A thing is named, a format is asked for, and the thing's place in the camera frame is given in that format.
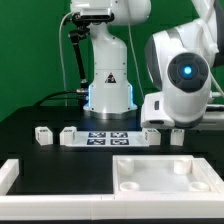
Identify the white square tabletop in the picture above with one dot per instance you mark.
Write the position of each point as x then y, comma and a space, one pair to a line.
165, 174

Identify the white marker base plate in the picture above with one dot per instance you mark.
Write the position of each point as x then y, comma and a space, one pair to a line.
109, 139

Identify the camera on black mount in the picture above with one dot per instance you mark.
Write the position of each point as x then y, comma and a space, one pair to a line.
82, 20

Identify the white U-shaped obstacle fence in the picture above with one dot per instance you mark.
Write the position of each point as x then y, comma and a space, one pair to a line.
118, 205

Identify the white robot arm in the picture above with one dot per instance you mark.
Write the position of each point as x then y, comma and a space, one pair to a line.
178, 61

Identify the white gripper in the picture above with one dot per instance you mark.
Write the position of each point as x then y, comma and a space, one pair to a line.
153, 115

